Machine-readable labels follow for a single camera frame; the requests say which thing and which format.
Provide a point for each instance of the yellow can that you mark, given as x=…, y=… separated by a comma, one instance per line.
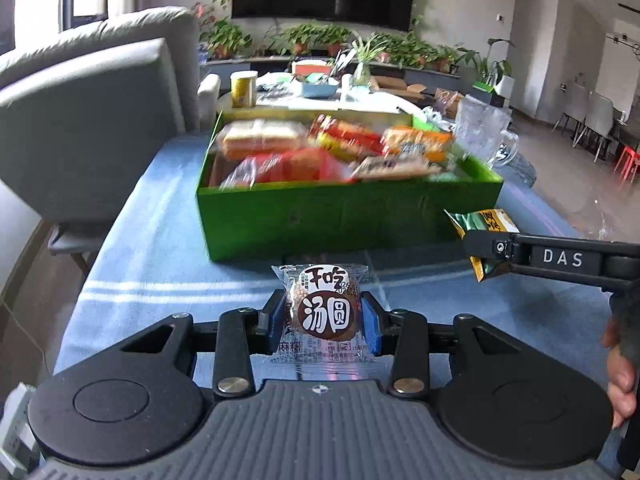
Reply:
x=244, y=89

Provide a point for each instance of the yellow red snack packet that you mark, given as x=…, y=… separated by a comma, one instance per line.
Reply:
x=345, y=136

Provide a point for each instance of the grey sofa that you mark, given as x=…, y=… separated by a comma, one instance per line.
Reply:
x=90, y=125

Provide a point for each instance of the green black box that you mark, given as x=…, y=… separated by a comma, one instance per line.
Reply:
x=484, y=92

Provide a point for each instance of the dining chairs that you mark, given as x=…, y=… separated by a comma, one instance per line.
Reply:
x=590, y=120

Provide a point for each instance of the red box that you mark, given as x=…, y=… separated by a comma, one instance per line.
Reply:
x=311, y=67

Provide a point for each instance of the person's right hand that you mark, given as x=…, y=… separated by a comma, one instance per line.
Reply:
x=620, y=375

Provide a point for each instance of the white coffee table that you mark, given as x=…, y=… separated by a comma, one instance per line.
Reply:
x=280, y=102

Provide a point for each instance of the potted green plant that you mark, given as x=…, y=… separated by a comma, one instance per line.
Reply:
x=335, y=40
x=225, y=40
x=440, y=57
x=300, y=40

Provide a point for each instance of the dark marble round table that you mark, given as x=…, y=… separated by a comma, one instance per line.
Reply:
x=526, y=169

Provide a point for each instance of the brown round pastry packet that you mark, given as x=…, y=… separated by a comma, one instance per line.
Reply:
x=325, y=310

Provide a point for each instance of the spider plant in glass vase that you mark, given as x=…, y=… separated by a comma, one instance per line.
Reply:
x=365, y=62

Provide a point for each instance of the green yellow snack packet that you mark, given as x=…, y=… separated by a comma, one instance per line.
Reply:
x=480, y=225

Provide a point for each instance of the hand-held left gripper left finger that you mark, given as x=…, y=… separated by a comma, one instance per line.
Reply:
x=274, y=316

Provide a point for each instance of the large-leaf plant in white pot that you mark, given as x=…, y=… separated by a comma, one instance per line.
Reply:
x=492, y=72

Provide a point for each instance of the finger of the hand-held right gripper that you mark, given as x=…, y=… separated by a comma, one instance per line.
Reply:
x=560, y=259

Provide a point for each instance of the brown white snack packet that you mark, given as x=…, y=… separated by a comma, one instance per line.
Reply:
x=390, y=167

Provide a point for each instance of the blue tray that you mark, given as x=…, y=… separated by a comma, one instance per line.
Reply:
x=319, y=90

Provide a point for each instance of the blue striped tablecloth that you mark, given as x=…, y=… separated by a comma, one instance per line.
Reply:
x=150, y=240

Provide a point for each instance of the clear glass mug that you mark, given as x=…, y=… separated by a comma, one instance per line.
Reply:
x=482, y=127

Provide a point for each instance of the orange snack packet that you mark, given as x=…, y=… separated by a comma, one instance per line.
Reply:
x=417, y=142

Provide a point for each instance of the brown cardboard box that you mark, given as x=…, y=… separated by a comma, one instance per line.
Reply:
x=400, y=89

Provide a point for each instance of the green cardboard box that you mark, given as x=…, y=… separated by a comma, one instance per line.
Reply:
x=340, y=215

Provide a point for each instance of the red stool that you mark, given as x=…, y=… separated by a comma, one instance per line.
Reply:
x=629, y=160

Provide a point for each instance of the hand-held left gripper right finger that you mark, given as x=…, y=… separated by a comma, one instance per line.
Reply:
x=371, y=325

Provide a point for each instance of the orange plastic bag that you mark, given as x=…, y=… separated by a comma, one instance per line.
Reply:
x=449, y=102

